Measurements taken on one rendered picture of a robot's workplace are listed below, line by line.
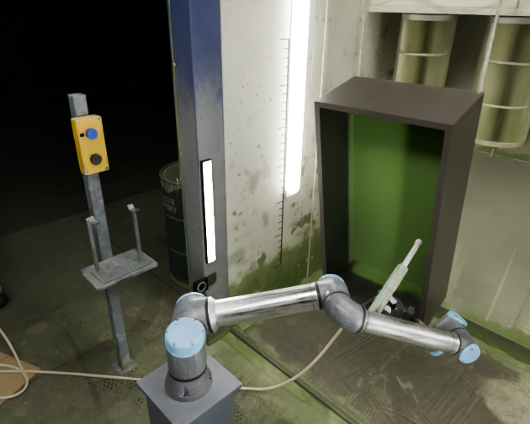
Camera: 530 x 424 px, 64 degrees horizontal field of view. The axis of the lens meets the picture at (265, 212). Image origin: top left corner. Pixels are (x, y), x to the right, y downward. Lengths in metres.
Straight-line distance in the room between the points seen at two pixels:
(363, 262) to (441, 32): 1.52
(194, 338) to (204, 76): 1.23
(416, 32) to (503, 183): 1.17
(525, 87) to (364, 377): 1.90
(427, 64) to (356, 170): 0.98
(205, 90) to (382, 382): 1.91
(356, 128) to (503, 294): 1.51
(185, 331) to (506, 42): 2.27
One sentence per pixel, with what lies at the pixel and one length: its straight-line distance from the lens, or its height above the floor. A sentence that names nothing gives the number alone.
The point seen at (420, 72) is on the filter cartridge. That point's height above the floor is 1.62.
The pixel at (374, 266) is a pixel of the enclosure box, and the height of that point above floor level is 0.54.
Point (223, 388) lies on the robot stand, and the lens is 1.84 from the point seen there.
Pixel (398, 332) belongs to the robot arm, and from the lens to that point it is 1.80.
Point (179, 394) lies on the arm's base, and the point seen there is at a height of 0.67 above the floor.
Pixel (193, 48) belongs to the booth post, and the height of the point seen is 1.83.
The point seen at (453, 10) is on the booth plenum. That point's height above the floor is 2.00.
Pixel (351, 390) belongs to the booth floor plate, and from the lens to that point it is 2.67.
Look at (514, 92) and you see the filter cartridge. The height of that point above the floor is 1.58.
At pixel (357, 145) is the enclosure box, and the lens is 2.36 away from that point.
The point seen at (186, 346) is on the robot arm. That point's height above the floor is 0.90.
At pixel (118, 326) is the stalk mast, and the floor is 0.33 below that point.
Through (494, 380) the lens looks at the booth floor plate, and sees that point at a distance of 3.01.
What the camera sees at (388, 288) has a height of 0.89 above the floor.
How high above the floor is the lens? 2.02
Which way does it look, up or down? 26 degrees down
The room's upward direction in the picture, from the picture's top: 1 degrees clockwise
